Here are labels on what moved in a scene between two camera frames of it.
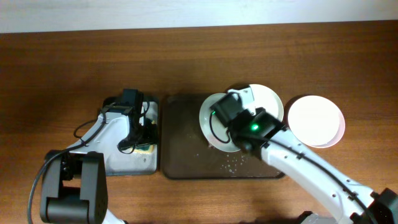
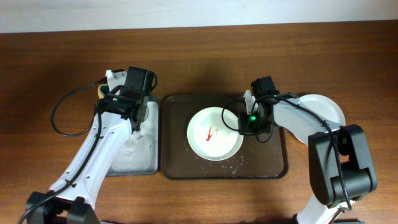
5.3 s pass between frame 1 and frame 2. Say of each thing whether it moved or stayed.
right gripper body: moved
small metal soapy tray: stayed
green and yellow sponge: moved
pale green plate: moved
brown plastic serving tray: stayed
